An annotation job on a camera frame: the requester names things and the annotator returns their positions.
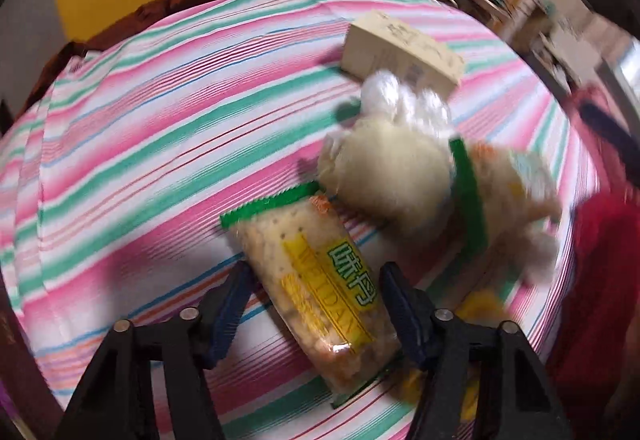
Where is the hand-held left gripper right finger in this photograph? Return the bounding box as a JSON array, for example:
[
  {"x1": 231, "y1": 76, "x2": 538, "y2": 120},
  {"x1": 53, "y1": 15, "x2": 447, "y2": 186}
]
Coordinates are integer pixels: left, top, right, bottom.
[{"x1": 378, "y1": 261, "x2": 576, "y2": 440}]

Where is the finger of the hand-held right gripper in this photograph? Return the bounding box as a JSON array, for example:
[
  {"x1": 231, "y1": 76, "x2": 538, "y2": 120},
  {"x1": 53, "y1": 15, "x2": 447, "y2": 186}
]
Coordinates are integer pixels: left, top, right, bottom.
[
  {"x1": 581, "y1": 103, "x2": 638, "y2": 160},
  {"x1": 577, "y1": 0, "x2": 640, "y2": 41}
]

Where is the cracker packet green edge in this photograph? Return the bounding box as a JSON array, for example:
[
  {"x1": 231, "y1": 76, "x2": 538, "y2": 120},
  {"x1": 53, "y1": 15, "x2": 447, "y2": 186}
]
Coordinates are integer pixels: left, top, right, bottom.
[
  {"x1": 220, "y1": 180, "x2": 403, "y2": 408},
  {"x1": 447, "y1": 137, "x2": 563, "y2": 258}
]

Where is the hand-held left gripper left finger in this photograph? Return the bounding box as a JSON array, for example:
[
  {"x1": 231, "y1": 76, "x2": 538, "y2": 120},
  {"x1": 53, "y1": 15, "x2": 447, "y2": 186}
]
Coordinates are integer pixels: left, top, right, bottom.
[{"x1": 54, "y1": 260, "x2": 256, "y2": 440}]

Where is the cream cardboard box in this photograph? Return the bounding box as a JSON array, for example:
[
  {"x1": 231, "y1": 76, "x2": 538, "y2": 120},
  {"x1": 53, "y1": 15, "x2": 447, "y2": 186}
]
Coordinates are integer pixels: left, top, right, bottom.
[{"x1": 341, "y1": 10, "x2": 466, "y2": 88}]

